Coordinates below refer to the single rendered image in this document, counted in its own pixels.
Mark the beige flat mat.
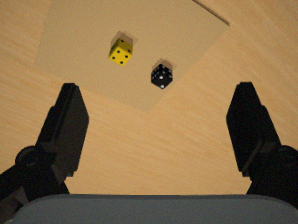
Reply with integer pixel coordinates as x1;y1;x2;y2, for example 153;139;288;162
33;0;230;113

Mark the yellow die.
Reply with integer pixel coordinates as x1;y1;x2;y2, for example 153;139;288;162
108;38;133;66

